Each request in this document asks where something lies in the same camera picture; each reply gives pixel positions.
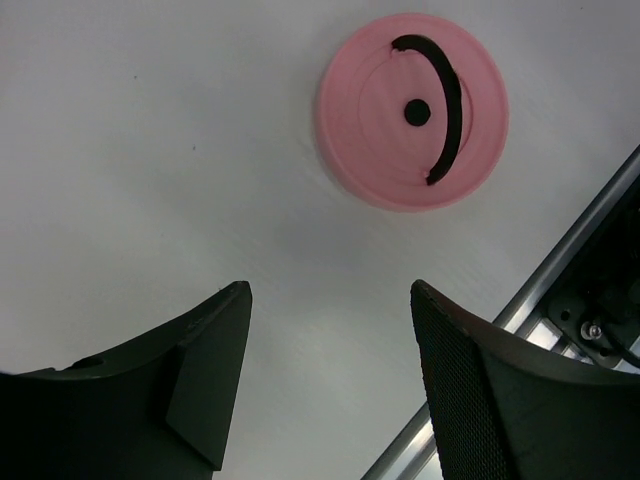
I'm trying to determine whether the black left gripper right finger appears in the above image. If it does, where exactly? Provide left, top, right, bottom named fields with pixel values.
left=411, top=280, right=639, bottom=479

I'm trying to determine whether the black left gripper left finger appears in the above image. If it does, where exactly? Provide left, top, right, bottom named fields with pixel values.
left=1, top=281, right=251, bottom=479

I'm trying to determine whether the pink lunch box lid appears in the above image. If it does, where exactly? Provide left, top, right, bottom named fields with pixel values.
left=314, top=13, right=509, bottom=212

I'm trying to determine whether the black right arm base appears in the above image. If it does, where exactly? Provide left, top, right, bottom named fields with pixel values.
left=542, top=191, right=639, bottom=369

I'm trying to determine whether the aluminium mounting rail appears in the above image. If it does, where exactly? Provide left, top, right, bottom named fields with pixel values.
left=363, top=149, right=639, bottom=479

